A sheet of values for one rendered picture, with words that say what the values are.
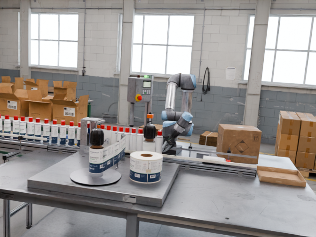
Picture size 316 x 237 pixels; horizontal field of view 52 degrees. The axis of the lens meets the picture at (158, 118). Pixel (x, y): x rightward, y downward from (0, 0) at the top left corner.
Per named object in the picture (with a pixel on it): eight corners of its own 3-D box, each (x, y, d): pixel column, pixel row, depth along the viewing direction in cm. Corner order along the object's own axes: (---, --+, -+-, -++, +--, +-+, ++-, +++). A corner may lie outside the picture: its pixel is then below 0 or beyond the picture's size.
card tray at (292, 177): (259, 181, 225) (260, 176, 224) (256, 170, 250) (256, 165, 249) (305, 187, 219) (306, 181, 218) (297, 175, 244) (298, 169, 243)
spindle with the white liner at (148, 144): (139, 168, 221) (142, 125, 216) (143, 164, 229) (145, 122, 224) (152, 169, 219) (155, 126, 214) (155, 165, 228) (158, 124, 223)
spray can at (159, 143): (154, 156, 250) (155, 130, 246) (156, 155, 255) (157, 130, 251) (160, 158, 248) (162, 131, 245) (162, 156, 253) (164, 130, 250)
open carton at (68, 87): (48, 99, 646) (48, 80, 640) (62, 98, 685) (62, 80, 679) (64, 101, 630) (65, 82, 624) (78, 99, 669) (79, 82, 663)
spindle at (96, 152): (85, 176, 194) (87, 130, 190) (91, 171, 203) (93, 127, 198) (99, 178, 193) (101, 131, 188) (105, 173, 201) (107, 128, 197)
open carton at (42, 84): (20, 96, 658) (20, 78, 652) (35, 95, 696) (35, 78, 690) (35, 98, 644) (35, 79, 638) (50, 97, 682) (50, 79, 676)
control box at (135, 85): (126, 101, 254) (127, 76, 251) (143, 100, 266) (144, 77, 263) (134, 103, 247) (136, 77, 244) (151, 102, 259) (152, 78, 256)
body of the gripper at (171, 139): (163, 141, 241) (172, 128, 239) (165, 138, 250) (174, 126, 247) (171, 147, 241) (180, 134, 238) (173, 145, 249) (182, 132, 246)
